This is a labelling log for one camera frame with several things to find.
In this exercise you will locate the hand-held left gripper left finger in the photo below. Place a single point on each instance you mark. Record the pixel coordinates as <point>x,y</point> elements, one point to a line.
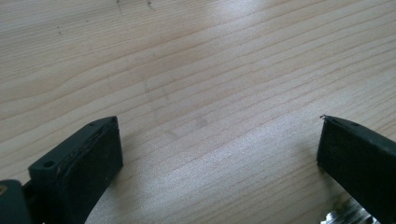
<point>77,168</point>

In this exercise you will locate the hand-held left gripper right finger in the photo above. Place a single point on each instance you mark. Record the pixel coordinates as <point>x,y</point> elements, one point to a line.
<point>358,158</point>

